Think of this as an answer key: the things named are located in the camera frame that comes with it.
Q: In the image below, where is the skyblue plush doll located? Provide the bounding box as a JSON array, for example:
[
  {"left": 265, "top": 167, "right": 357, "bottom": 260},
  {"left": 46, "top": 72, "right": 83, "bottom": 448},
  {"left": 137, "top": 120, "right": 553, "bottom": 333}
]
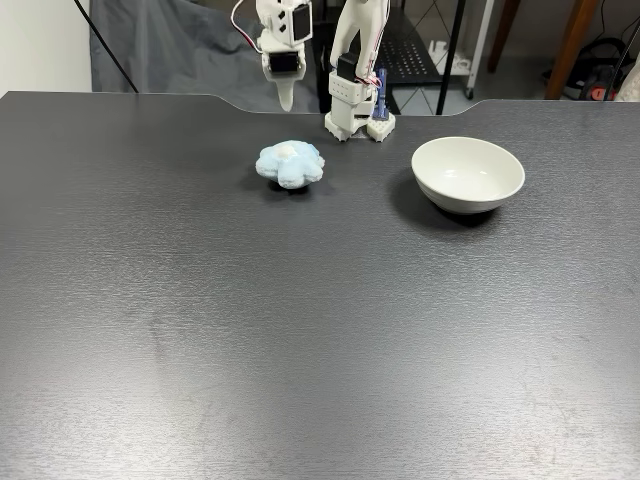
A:
[{"left": 255, "top": 141, "right": 327, "bottom": 191}]

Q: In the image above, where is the white bowl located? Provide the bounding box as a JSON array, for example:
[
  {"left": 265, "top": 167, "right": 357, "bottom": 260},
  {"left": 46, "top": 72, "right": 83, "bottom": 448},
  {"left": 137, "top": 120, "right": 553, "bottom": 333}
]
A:
[{"left": 410, "top": 136, "right": 526, "bottom": 215}]

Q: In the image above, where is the blue table clamp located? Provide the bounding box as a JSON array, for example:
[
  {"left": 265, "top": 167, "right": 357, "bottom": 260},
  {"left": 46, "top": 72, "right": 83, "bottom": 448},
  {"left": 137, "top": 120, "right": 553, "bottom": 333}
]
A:
[{"left": 373, "top": 68, "right": 392, "bottom": 121}]

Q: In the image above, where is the grey cloth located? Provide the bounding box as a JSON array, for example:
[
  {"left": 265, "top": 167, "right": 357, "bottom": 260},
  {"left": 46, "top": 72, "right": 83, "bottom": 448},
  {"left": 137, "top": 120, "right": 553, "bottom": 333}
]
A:
[{"left": 89, "top": 0, "right": 331, "bottom": 115}]

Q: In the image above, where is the black perforated metal rack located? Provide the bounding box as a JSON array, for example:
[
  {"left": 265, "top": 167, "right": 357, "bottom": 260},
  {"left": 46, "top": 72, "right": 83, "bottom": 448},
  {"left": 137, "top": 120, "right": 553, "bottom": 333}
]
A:
[{"left": 307, "top": 0, "right": 464, "bottom": 117}]

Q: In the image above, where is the black tripod leg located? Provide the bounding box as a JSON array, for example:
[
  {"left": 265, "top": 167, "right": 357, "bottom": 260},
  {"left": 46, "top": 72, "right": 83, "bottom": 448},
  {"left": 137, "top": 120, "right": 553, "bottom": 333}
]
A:
[
  {"left": 612, "top": 19, "right": 640, "bottom": 96},
  {"left": 73, "top": 0, "right": 140, "bottom": 94}
]

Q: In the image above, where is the brown wooden furniture leg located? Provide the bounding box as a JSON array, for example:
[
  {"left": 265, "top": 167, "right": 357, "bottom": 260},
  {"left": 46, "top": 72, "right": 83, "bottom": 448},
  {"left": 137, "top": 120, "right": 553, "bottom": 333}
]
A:
[
  {"left": 487, "top": 0, "right": 525, "bottom": 75},
  {"left": 543, "top": 0, "right": 603, "bottom": 100}
]

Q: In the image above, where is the black red vacuum cleaner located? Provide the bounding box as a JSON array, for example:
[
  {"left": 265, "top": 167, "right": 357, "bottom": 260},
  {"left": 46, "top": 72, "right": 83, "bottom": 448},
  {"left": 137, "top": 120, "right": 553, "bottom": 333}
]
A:
[{"left": 542, "top": 35, "right": 632, "bottom": 101}]

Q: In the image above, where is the white red servo cable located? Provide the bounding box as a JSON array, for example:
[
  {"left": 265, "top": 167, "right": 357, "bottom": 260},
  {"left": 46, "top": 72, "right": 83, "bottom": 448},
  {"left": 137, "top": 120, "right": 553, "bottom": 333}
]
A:
[{"left": 229, "top": 0, "right": 265, "bottom": 55}]

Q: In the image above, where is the red black servo cable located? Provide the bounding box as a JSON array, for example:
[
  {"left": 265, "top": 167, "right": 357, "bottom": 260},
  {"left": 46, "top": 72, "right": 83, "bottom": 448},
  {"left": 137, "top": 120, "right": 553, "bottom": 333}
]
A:
[{"left": 355, "top": 27, "right": 386, "bottom": 90}]

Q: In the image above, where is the white cart frame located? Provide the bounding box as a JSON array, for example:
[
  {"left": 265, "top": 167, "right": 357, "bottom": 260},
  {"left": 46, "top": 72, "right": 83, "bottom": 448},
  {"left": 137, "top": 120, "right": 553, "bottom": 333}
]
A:
[{"left": 429, "top": 0, "right": 496, "bottom": 100}]

